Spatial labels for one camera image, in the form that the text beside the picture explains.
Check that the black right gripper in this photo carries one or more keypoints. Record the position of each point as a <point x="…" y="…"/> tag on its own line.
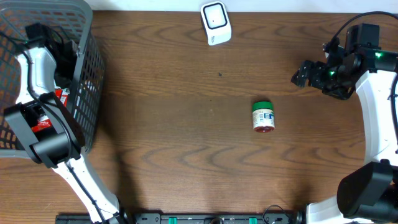
<point x="315" y="79"/>

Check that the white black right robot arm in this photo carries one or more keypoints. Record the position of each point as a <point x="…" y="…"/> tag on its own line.
<point x="369" y="194"/>

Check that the green lid seasoning jar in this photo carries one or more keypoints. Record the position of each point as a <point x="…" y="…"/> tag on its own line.
<point x="263" y="117"/>

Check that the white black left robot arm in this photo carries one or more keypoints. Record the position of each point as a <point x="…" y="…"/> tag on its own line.
<point x="52" y="112"/>

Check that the white barcode scanner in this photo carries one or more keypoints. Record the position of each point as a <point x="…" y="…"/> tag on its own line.
<point x="216" y="23"/>

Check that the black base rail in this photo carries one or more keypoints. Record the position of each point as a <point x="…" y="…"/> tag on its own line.
<point x="272" y="217"/>

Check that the red snack bag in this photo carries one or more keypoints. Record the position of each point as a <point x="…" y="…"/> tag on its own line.
<point x="43" y="120"/>

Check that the grey plastic laundry basket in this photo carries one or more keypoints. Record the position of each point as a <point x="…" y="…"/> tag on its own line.
<point x="72" y="19"/>

